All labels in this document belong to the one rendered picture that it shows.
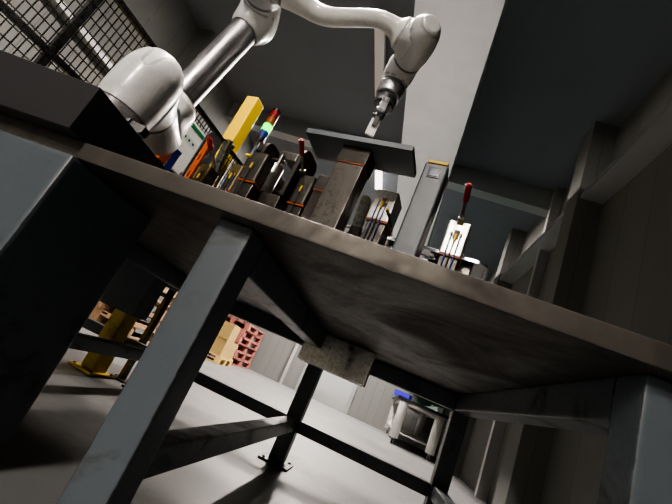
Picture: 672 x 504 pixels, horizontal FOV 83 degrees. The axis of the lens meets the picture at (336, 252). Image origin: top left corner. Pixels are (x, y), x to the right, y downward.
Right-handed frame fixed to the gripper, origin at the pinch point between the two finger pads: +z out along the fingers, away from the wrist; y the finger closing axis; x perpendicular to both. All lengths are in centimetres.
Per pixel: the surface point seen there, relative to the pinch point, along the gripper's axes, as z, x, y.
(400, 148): 5.1, -10.3, -12.9
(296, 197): 21.7, 14.3, 15.6
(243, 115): -63, 86, 124
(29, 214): 69, 53, -31
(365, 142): 5.2, 0.0, -8.1
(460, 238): 19.7, -39.2, -5.2
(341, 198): 24.3, -0.6, -4.7
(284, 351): 46, -21, 863
